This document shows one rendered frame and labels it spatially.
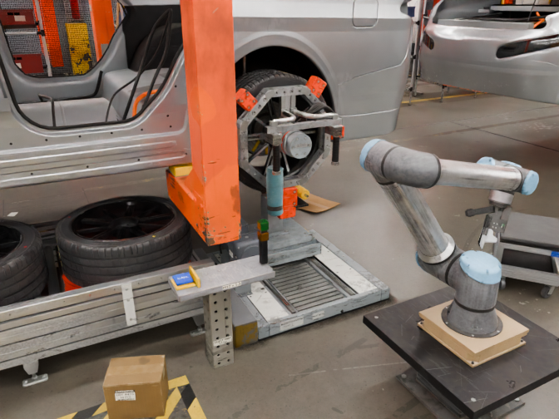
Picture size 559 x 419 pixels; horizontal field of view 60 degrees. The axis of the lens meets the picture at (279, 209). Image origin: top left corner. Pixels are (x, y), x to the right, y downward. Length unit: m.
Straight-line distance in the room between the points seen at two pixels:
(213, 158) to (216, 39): 0.47
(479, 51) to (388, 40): 1.73
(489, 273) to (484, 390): 0.41
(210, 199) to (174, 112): 0.61
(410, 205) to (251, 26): 1.30
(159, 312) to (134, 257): 0.28
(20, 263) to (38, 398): 0.57
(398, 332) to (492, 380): 0.38
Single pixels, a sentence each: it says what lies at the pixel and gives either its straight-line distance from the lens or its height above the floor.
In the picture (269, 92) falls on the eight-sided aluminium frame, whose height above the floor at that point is 1.11.
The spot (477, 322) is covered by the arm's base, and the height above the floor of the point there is 0.41.
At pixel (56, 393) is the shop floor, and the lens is 2.39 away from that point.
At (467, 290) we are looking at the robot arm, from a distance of 1.96.
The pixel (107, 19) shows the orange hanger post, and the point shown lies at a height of 1.38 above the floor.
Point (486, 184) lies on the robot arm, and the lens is 1.83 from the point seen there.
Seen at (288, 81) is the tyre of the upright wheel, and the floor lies 1.14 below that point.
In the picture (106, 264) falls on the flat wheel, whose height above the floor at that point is 0.42.
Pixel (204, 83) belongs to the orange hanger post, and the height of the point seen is 1.23.
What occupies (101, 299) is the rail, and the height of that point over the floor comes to 0.34.
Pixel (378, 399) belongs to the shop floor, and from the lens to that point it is 2.21.
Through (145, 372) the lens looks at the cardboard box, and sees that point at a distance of 2.09.
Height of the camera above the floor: 1.53
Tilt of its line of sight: 23 degrees down
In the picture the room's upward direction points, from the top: straight up
